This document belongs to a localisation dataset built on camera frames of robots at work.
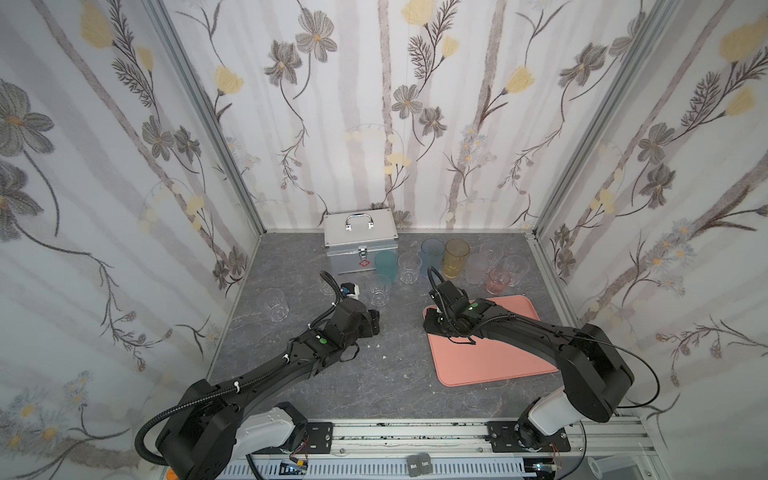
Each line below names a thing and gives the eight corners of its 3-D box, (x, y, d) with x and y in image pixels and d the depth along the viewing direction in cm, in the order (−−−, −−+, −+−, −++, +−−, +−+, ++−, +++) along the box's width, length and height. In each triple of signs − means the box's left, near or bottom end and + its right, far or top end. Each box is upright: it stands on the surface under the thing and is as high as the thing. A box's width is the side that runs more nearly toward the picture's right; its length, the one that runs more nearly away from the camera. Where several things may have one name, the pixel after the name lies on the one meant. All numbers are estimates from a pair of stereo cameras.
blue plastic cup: (419, 279, 109) (423, 254, 98) (418, 264, 114) (421, 238, 103) (440, 279, 110) (446, 254, 98) (438, 264, 114) (444, 238, 103)
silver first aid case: (333, 280, 108) (326, 247, 94) (330, 248, 118) (323, 214, 104) (398, 270, 112) (400, 237, 97) (390, 240, 122) (391, 206, 107)
